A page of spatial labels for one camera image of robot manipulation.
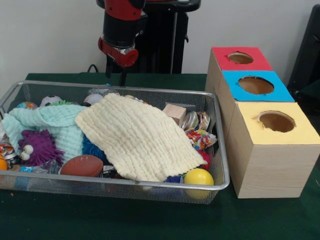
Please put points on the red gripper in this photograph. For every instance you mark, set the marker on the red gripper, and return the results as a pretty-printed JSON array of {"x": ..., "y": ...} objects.
[{"x": 119, "y": 54}]

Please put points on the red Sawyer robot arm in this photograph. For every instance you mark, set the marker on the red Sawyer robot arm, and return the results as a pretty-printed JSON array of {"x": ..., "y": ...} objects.
[{"x": 122, "y": 22}]

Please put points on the clear mesh bin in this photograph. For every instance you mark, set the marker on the clear mesh bin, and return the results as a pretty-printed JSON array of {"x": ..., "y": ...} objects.
[{"x": 75, "y": 192}]

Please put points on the white ball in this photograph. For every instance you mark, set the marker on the white ball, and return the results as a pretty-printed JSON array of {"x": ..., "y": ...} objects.
[{"x": 93, "y": 99}]

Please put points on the cream yellow cloth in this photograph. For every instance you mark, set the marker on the cream yellow cloth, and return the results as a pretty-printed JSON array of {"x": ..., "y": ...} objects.
[{"x": 140, "y": 137}]

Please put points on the small soccer ball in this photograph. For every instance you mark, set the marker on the small soccer ball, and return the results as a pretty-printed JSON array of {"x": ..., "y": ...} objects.
[{"x": 51, "y": 100}]

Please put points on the small wooden block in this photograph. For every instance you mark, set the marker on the small wooden block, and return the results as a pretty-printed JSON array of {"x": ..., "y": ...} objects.
[{"x": 175, "y": 113}]

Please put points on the mint green cloth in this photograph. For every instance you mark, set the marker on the mint green cloth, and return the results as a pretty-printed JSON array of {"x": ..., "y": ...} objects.
[{"x": 55, "y": 120}]

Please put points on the brown toy football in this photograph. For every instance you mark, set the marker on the brown toy football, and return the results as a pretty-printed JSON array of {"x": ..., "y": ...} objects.
[{"x": 81, "y": 166}]

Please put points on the purple spiky toy with eyes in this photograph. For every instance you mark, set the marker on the purple spiky toy with eyes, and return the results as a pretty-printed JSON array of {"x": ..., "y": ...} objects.
[{"x": 42, "y": 147}]

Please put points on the colourful crinkly packet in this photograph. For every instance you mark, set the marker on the colourful crinkly packet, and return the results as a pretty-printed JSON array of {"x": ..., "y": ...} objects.
[{"x": 201, "y": 139}]

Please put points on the yellow ball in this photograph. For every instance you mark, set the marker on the yellow ball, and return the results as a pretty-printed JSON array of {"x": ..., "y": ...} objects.
[{"x": 198, "y": 177}]

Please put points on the orange toy basketball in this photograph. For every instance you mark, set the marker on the orange toy basketball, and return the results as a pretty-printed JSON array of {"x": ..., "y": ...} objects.
[{"x": 2, "y": 164}]

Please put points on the dark green table cloth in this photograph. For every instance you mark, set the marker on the dark green table cloth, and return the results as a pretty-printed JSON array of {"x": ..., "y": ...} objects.
[{"x": 150, "y": 220}]

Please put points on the black chair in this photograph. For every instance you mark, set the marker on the black chair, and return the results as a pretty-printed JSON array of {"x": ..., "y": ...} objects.
[{"x": 307, "y": 55}]

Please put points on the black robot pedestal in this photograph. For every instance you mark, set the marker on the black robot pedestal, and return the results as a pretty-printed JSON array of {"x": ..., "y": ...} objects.
[{"x": 165, "y": 45}]

